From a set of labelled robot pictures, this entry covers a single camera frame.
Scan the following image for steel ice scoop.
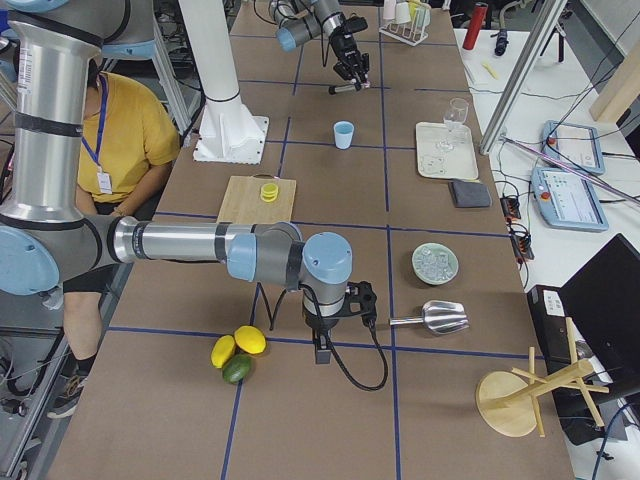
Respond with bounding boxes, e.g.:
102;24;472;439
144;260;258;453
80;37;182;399
389;300;470;336

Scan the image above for wooden cup tree stand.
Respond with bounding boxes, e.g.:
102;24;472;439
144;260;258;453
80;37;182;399
475;317;609;437

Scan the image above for red bottle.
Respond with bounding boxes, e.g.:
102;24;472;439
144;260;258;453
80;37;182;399
462;2;489;51

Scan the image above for black laptop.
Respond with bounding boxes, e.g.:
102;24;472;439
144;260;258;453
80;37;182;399
558;233;639;419

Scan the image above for yellow lemon upper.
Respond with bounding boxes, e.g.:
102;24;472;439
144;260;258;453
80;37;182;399
233;325;267;355

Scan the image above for near blue teach pendant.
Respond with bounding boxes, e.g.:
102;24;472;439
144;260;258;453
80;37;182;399
531;167;609;232

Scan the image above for white wire cup rack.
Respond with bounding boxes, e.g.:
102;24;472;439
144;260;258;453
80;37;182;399
379;0;431;46

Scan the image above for aluminium frame post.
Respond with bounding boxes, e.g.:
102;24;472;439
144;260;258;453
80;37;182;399
479;0;567;155

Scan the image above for green bowl of ice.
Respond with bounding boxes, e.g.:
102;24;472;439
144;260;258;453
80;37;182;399
411;243;459;286

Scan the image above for person in yellow shirt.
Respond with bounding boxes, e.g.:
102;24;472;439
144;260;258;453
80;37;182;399
47;60;180;419

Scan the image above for steel muddler black tip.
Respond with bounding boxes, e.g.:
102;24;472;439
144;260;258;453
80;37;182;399
328;82;371;95

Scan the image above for bamboo cutting board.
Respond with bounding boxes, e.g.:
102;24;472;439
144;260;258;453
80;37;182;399
217;176;296;224

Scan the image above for green lime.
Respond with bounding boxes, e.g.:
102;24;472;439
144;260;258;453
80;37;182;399
222;354;252;384

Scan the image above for blue teach pendant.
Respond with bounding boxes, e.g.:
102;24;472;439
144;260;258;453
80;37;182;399
542;120;605;175
531;167;609;232

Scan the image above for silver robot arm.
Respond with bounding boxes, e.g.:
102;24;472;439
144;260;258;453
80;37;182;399
1;1;352;364
268;1;370;94

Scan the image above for black folded umbrella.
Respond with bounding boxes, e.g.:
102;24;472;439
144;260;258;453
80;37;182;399
494;29;509;57

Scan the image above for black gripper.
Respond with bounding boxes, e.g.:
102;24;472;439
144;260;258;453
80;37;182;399
329;30;370;84
302;299;350;365

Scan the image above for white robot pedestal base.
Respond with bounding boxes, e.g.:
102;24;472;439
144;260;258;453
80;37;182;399
179;0;269;165

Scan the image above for far blue teach pendant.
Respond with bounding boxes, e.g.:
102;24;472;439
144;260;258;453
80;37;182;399
542;120;605;175

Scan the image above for cream bear tray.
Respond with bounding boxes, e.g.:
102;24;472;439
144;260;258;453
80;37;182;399
415;122;479;181

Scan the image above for yellow lemon slices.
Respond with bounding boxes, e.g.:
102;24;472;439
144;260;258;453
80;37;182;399
260;182;279;203

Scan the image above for clear wine glass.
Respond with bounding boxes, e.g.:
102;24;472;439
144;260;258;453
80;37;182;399
436;98;469;152

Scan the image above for light blue cup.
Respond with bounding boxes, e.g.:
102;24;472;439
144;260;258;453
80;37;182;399
333;121;355;150

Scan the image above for yellow lemon left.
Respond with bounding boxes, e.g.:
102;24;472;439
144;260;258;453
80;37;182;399
210;335;236;369

